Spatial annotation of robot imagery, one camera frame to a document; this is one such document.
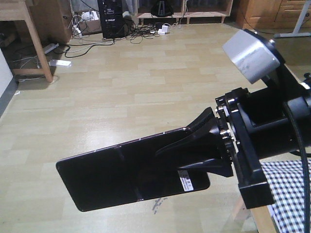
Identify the black foldable phone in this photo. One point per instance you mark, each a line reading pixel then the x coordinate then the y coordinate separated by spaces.
pixel 127 173

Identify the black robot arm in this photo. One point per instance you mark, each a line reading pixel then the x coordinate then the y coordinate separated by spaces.
pixel 247 127

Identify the wooden desk shelf unit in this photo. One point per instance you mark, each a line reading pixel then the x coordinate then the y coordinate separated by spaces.
pixel 44 19

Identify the black computer tower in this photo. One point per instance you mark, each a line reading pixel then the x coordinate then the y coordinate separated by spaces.
pixel 111 18

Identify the white power strip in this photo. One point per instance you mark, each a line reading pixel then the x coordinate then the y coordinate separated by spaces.
pixel 59 63

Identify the low wooden shelf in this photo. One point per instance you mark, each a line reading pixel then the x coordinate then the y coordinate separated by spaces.
pixel 186 9

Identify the white height desk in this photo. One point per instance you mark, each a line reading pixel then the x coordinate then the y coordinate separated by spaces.
pixel 295 32

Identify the checkered quilt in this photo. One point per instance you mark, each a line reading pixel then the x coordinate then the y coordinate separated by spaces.
pixel 285 179

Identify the wooden wardrobe cabinet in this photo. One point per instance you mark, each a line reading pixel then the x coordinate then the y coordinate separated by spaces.
pixel 268 13

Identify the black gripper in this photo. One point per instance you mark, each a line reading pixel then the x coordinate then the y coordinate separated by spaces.
pixel 205 151

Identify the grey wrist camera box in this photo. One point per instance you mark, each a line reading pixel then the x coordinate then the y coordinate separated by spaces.
pixel 253 55

